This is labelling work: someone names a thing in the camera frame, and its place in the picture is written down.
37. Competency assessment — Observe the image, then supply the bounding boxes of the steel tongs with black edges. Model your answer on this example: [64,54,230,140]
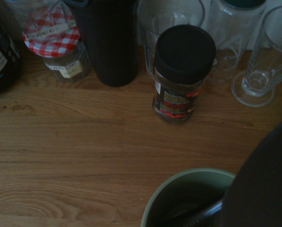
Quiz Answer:
[173,115,282,227]

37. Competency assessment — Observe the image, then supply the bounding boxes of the green utensil holder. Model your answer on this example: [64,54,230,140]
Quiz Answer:
[140,167,238,227]

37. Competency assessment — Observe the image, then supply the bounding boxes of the coffee jar black lid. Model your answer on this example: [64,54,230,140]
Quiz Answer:
[152,24,217,123]

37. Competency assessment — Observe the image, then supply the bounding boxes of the dark tall tumbler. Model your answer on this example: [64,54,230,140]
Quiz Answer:
[64,0,140,87]

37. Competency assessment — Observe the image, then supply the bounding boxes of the clear glass jug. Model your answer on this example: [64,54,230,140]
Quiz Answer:
[137,0,206,79]

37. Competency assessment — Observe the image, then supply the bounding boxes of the jam jar red checked lid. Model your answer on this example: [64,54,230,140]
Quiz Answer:
[22,30,91,83]

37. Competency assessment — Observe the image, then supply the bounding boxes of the footed clear glass mug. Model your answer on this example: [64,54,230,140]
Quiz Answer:
[230,5,282,108]

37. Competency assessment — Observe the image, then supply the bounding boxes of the glass jar teal lid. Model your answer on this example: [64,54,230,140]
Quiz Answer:
[201,0,267,83]

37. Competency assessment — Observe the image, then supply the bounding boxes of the clear glass jar checked pattern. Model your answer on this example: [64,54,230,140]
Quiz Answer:
[12,0,78,40]

